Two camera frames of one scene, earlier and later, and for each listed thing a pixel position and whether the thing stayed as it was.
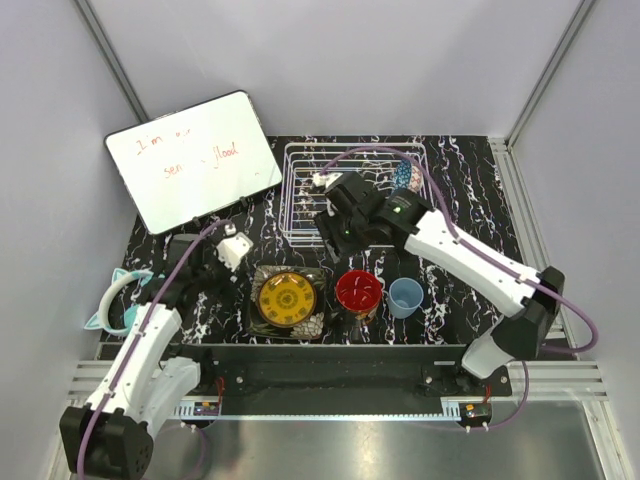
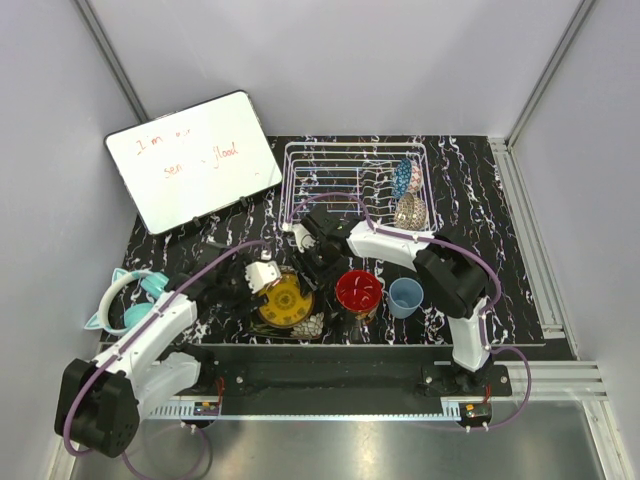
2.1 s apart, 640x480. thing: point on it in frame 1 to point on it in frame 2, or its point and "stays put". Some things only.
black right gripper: (327, 223) to (302, 265)
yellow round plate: (287, 299) stays put
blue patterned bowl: (403, 171) stays put
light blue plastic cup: (404, 297) stays put
